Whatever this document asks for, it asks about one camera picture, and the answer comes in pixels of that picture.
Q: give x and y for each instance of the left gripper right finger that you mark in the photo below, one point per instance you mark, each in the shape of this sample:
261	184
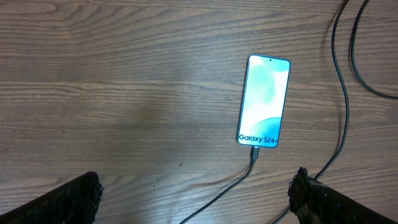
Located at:
313	202

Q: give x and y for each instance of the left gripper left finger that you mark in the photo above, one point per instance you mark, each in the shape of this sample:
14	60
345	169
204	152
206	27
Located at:
76	202

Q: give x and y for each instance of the smartphone with blue screen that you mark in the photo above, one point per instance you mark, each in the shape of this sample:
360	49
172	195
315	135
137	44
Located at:
263	101

